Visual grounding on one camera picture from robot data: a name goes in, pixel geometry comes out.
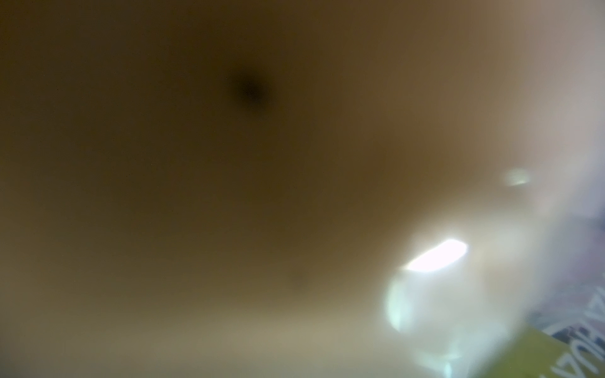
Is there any clear zip-top bag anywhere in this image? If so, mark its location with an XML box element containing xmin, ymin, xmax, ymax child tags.
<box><xmin>384</xmin><ymin>1</ymin><xmax>604</xmax><ymax>377</ymax></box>

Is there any green pear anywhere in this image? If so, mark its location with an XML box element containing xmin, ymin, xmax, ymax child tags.
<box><xmin>477</xmin><ymin>328</ymin><xmax>594</xmax><ymax>378</ymax></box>

